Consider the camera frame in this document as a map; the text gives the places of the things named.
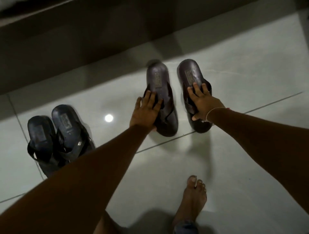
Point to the person's left forearm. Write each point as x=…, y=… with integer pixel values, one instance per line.
x=79, y=178

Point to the person's bare leg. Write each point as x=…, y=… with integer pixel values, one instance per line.
x=107, y=225

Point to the person's right middle finger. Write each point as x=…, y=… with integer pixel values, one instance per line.
x=196, y=87

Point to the person's right forearm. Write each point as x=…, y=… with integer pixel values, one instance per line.
x=263, y=147

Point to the dark wooden furniture base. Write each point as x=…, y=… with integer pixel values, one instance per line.
x=96, y=36

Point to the blue jeans cuff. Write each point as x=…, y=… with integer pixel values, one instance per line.
x=185, y=228

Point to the person's left middle finger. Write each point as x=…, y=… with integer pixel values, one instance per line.
x=153, y=100

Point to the person's bare foot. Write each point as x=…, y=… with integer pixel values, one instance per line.
x=190, y=200

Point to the dark brown sandal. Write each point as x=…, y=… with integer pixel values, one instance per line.
x=190, y=72
x=160, y=79

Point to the person's left little finger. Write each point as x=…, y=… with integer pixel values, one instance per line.
x=138, y=103

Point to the person's left hand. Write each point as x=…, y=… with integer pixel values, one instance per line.
x=143, y=117

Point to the person's right hand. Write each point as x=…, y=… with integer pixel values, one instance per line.
x=206, y=103

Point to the person's right thumb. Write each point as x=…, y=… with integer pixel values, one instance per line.
x=195, y=117

